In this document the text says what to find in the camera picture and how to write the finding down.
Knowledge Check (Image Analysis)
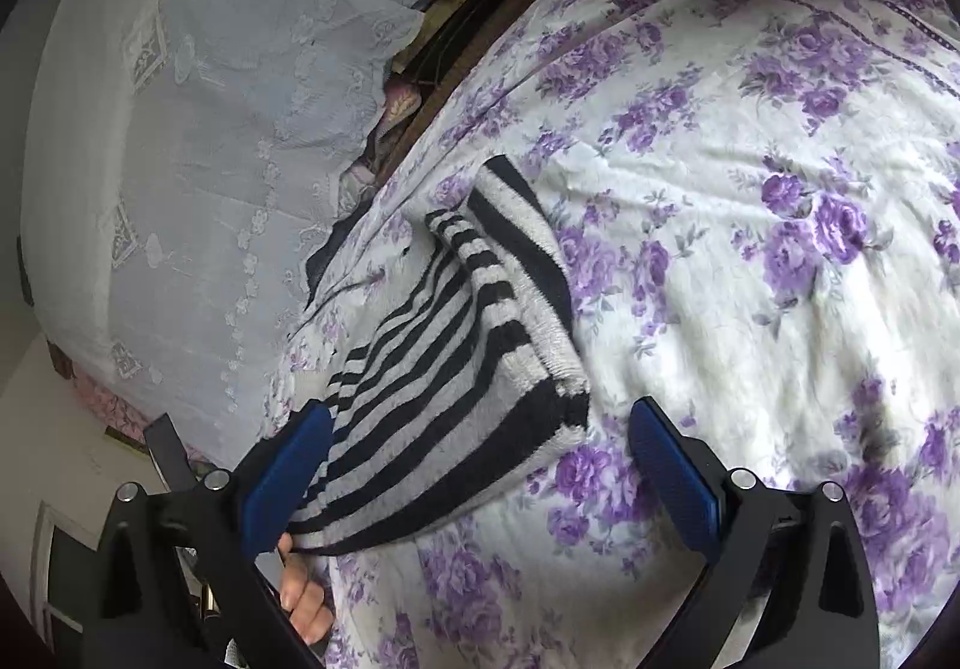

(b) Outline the purple floral bed sheet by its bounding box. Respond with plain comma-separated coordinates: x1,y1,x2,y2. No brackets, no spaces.
255,0,960,669

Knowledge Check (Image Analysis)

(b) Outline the grey metal bar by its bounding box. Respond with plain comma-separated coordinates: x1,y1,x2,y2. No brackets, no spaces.
142,414,200,490

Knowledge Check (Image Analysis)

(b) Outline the person's left hand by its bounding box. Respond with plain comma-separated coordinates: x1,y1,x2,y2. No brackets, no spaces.
276,532,335,647

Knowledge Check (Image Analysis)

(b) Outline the dark blue cloth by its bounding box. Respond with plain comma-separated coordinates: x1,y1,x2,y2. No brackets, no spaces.
304,204,376,310

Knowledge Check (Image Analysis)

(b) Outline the pink floral fabric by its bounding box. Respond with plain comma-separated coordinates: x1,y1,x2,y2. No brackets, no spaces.
49,339,218,469

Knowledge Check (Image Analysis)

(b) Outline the white cabinet door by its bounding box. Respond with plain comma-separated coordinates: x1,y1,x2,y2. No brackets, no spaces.
34,500,106,649

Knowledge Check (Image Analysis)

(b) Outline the brown wooden bed frame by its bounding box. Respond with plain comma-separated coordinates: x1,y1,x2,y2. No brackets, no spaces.
375,0,610,184

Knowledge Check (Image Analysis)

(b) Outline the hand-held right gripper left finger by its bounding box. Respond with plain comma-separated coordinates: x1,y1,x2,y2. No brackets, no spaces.
91,403,335,669

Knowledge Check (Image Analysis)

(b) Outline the white lace cover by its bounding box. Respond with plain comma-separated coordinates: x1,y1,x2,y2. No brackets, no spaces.
22,0,511,467

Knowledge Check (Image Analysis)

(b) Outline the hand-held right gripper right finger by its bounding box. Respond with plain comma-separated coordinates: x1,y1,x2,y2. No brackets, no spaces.
628,397,880,669

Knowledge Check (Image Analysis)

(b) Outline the pink patterned cloth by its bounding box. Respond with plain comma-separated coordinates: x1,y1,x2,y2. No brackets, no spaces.
341,80,425,190

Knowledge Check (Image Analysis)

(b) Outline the black and white striped garment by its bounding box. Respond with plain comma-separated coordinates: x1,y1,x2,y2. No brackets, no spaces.
289,155,593,557

